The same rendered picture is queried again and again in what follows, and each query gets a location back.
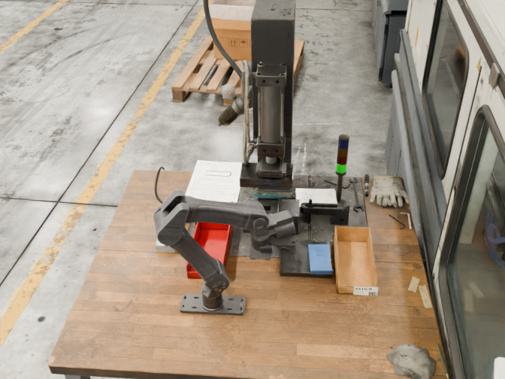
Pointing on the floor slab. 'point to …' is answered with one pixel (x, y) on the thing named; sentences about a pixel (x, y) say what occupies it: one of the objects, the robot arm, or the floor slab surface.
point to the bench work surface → (273, 324)
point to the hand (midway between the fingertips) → (261, 250)
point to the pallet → (198, 71)
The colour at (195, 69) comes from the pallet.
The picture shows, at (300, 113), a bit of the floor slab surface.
